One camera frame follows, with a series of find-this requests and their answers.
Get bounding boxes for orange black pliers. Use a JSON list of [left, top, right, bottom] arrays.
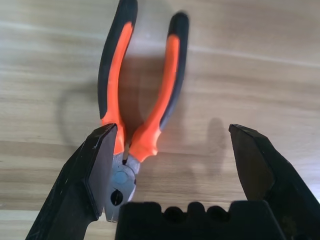
[[97, 0, 190, 223]]

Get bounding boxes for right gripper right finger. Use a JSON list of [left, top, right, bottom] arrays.
[[228, 123, 320, 240]]

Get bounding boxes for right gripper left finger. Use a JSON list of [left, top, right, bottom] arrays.
[[24, 123, 119, 240]]

